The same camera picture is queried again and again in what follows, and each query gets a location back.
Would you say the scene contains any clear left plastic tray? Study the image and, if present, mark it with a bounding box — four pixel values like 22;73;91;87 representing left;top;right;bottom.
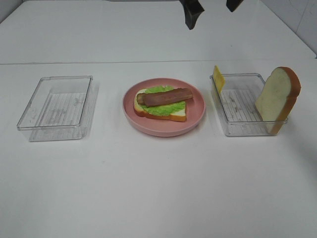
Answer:
17;75;95;142

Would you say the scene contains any clear plastic tray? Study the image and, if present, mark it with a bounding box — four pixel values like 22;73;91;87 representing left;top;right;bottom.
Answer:
210;73;288;136
17;75;95;142

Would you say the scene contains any clear right plastic tray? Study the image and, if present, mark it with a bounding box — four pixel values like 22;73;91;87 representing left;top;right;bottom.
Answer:
210;73;288;136

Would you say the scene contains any bread slice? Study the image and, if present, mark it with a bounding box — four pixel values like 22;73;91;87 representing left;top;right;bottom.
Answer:
134;87;187;122
255;66;301;135

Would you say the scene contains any pink round plate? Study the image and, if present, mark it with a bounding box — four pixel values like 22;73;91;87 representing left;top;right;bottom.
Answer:
122;78;206;137

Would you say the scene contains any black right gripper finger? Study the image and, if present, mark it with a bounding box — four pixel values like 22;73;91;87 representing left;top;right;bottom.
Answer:
180;0;205;30
226;0;243;12

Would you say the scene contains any bacon strip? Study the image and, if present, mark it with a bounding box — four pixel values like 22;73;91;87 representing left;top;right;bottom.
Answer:
136;93;145;105
143;88;193;107

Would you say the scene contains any yellow cheese slice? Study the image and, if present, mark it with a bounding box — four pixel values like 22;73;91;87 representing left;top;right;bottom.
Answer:
212;65;225;95

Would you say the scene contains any green lettuce leaf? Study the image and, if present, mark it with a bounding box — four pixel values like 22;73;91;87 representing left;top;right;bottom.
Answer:
134;85;186;117

